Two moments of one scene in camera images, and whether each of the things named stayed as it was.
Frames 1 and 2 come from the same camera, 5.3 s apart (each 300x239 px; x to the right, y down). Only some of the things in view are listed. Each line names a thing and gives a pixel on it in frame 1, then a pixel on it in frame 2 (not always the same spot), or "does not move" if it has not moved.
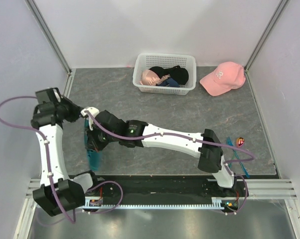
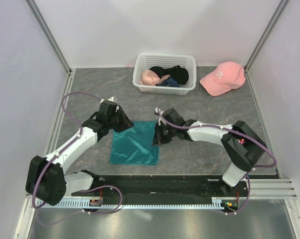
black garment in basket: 180,74 does not move
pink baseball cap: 228,76 does not move
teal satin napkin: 94,157 -> 134,145
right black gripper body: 98,140 -> 164,133
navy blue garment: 170,82 does not move
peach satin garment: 149,77 does not move
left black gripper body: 71,112 -> 119,122
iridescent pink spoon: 239,142 does not move
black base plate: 164,186 does not move
